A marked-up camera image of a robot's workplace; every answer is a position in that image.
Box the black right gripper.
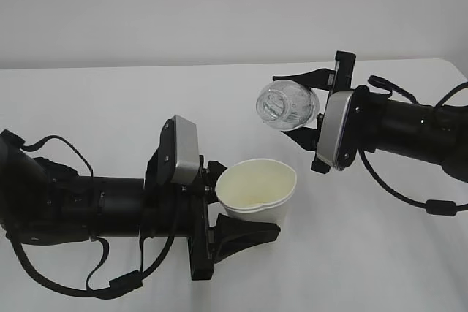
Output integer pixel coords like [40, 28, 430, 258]
[272, 51, 366, 173]

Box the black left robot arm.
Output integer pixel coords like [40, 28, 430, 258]
[1, 121, 280, 286]

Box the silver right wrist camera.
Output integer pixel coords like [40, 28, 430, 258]
[316, 91, 354, 171]

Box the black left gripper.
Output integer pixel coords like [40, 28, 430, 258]
[140, 160, 282, 283]

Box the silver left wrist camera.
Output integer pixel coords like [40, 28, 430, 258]
[144, 114, 201, 196]

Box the white paper cup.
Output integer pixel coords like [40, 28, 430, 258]
[215, 159, 297, 226]

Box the clear green-label water bottle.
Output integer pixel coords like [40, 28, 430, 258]
[255, 80, 320, 132]

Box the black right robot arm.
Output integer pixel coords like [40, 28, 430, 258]
[287, 51, 467, 181]

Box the black right camera cable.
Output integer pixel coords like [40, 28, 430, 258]
[356, 75, 468, 218]

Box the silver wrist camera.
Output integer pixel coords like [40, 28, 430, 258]
[316, 91, 354, 171]
[144, 114, 201, 196]

